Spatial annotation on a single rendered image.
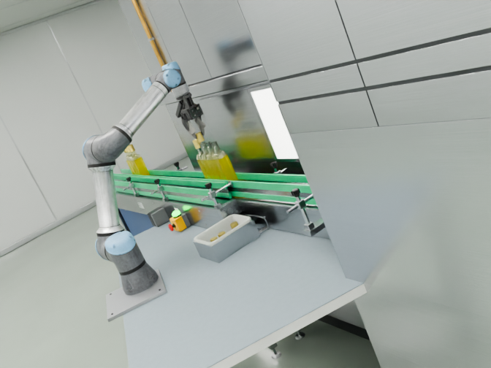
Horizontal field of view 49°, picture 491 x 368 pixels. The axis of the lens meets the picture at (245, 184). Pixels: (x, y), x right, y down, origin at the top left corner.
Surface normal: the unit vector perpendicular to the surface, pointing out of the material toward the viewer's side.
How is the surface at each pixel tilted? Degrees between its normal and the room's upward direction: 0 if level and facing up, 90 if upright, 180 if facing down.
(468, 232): 90
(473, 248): 90
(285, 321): 0
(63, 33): 90
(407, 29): 90
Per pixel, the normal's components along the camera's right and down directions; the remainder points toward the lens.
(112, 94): 0.51, 0.04
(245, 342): -0.38, -0.89
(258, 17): -0.77, 0.46
